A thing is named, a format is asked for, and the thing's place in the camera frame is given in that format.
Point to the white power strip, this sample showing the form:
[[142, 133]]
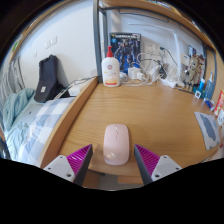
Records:
[[155, 73]]

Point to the white desk lamp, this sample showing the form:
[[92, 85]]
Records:
[[175, 46]]

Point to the brown tree figurine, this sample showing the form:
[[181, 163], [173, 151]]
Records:
[[192, 71]]

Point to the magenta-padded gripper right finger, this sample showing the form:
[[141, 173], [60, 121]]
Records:
[[163, 165]]

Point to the white power adapter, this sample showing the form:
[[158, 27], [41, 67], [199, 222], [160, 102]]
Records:
[[134, 72]]

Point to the blue robot model kit box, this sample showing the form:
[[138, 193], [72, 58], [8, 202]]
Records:
[[126, 50]]

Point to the blue plaid bedding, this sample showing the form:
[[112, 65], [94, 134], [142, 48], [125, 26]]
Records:
[[40, 126]]

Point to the blue tissue pack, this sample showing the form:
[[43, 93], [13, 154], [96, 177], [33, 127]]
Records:
[[210, 104]]

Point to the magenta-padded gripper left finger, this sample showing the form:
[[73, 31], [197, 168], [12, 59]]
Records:
[[63, 165]]

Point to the black bag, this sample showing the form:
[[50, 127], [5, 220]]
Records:
[[48, 78]]

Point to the pink computer mouse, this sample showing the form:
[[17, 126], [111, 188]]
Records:
[[116, 145]]

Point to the blue spray bottle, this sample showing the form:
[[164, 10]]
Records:
[[209, 88]]

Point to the white lotion pump bottle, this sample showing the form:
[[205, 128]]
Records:
[[110, 71]]

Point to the white and blue mouse pad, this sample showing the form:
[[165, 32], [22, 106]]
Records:
[[208, 128]]

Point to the grey metal hutch frame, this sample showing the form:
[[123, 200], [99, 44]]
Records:
[[96, 40]]

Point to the small white desk clock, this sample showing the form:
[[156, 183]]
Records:
[[198, 94]]

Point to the teal blanket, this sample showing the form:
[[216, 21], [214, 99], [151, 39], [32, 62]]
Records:
[[15, 106]]

